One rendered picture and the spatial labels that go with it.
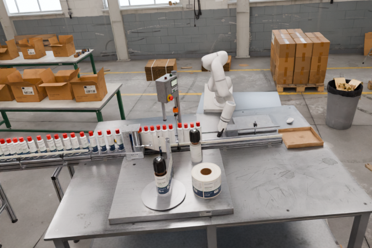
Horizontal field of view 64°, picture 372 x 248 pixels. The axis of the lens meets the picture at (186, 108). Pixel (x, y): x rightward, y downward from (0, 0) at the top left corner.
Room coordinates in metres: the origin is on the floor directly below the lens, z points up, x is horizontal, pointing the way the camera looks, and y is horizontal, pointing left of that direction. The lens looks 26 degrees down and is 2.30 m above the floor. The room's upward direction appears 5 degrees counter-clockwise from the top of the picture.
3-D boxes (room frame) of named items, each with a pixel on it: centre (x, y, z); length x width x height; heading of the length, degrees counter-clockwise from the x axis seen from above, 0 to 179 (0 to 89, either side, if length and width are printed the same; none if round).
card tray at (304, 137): (2.17, -0.97, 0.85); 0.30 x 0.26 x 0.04; 90
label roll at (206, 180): (1.59, -0.10, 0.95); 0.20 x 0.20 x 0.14
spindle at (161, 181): (1.57, 0.20, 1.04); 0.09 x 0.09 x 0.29
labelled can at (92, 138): (2.17, 0.82, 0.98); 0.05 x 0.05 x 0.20
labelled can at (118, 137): (2.17, 0.59, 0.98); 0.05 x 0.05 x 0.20
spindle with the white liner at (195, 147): (1.89, -0.05, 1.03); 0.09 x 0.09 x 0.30
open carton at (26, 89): (3.79, 2.07, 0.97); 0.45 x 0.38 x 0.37; 171
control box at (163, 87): (2.25, 0.14, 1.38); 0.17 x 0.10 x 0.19; 145
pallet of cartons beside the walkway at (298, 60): (5.46, -2.20, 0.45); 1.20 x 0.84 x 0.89; 170
